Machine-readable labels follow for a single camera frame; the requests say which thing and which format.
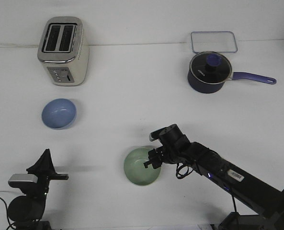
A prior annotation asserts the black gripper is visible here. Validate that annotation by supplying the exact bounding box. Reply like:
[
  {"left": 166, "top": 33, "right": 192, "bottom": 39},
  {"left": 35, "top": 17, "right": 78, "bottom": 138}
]
[
  {"left": 26, "top": 149, "right": 69, "bottom": 189},
  {"left": 144, "top": 124, "right": 192, "bottom": 169}
]

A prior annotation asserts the green bowl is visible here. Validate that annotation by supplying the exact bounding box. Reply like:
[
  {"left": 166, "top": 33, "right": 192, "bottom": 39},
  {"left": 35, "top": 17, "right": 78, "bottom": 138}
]
[{"left": 124, "top": 147, "right": 160, "bottom": 186}]

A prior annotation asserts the blue bowl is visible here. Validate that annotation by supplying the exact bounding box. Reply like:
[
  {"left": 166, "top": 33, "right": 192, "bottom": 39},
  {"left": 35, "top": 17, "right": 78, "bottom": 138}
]
[{"left": 41, "top": 98, "right": 77, "bottom": 130}]

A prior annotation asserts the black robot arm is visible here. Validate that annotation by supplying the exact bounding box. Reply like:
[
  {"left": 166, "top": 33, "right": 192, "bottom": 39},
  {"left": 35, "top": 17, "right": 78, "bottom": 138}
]
[
  {"left": 144, "top": 124, "right": 284, "bottom": 230},
  {"left": 7, "top": 149, "right": 69, "bottom": 230}
]

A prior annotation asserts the dark blue saucepan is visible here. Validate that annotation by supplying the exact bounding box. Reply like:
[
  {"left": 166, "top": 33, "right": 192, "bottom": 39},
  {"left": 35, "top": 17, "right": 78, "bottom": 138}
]
[{"left": 187, "top": 52, "right": 277, "bottom": 94}]

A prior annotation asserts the glass pot lid blue knob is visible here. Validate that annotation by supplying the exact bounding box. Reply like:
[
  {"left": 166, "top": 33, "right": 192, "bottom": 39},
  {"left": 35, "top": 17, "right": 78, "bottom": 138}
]
[{"left": 190, "top": 51, "right": 233, "bottom": 84}]

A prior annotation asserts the cream and steel toaster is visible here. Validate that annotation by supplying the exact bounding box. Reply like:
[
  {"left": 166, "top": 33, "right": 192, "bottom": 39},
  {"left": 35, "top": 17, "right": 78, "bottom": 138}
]
[{"left": 37, "top": 16, "right": 90, "bottom": 86}]

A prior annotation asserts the clear blue-rimmed container lid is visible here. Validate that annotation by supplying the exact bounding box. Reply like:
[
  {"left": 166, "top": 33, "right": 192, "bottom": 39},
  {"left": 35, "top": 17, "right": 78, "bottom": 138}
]
[{"left": 191, "top": 31, "right": 238, "bottom": 54}]

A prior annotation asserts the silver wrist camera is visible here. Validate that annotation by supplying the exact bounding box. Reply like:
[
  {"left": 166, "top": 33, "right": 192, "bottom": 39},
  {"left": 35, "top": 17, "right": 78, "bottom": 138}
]
[
  {"left": 149, "top": 127, "right": 166, "bottom": 142},
  {"left": 8, "top": 173, "right": 38, "bottom": 188}
]

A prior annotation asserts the right black cable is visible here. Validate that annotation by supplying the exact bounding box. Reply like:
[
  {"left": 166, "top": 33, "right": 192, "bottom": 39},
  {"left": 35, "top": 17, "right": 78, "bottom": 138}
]
[{"left": 175, "top": 162, "right": 238, "bottom": 214}]

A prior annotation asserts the black cable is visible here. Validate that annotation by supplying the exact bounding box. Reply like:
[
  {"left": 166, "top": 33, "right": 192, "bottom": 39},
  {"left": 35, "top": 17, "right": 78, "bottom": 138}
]
[
  {"left": 175, "top": 162, "right": 238, "bottom": 214},
  {"left": 0, "top": 193, "right": 18, "bottom": 230}
]

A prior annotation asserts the left black cable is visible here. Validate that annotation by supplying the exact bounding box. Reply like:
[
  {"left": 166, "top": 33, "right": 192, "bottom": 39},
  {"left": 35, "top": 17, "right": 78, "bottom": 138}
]
[{"left": 0, "top": 193, "right": 18, "bottom": 230}]

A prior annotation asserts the white toaster power cord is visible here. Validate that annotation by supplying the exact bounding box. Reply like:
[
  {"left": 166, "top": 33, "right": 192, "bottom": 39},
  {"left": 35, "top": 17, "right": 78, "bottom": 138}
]
[{"left": 0, "top": 42, "right": 40, "bottom": 48}]

